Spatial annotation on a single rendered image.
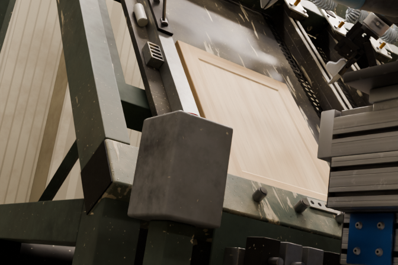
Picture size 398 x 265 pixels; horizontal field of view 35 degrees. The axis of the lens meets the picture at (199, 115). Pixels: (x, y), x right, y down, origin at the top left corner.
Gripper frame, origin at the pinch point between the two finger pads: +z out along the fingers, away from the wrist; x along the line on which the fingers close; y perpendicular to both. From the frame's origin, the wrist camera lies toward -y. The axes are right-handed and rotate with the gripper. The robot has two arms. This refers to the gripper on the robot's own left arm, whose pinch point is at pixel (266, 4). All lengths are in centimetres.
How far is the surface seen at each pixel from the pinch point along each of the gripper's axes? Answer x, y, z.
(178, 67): 8.5, 13.2, 24.1
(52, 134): -61, 262, 120
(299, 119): -38.4, 14.6, 25.5
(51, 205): 36, -9, 61
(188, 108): 10.1, -2.3, 31.2
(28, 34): -33, 307, 68
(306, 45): -58, 51, 3
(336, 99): -58, 24, 16
